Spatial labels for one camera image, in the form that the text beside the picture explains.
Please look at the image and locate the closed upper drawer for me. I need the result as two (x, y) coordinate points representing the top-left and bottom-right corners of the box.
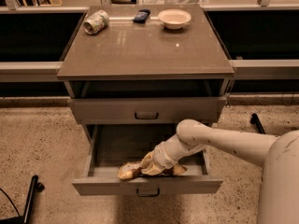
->
(68, 97), (226, 124)

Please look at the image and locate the black cable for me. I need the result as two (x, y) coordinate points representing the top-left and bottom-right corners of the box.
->
(0, 188), (21, 217)

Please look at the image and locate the open middle drawer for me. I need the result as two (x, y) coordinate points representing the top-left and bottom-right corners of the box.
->
(72, 124), (222, 197)

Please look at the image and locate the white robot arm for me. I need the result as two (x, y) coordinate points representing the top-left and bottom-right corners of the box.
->
(141, 119), (299, 224)

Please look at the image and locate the green white soda can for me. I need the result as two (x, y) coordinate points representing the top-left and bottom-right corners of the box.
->
(83, 10), (109, 35)

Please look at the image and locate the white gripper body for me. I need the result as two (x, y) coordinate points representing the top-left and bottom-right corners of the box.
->
(152, 142), (178, 170)

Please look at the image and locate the grey drawer cabinet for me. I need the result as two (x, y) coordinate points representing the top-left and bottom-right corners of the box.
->
(58, 5), (234, 137)

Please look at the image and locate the grey metal railing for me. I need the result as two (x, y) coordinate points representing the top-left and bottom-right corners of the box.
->
(1, 6), (298, 82)

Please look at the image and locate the dark blue snack packet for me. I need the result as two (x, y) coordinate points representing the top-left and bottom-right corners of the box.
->
(133, 9), (150, 23)

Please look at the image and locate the black stand leg right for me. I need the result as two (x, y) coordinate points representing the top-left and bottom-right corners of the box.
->
(250, 113), (265, 134)

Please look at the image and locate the white bowl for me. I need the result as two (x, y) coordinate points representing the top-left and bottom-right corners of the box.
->
(158, 9), (192, 30)

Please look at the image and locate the black stand leg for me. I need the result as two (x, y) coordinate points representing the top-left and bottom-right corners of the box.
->
(250, 113), (265, 134)
(0, 175), (45, 224)

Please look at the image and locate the black stand leg left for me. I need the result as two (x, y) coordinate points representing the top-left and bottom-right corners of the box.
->
(0, 175), (45, 224)

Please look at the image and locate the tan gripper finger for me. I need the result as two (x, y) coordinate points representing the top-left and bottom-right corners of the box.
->
(141, 166), (164, 175)
(140, 152), (153, 169)

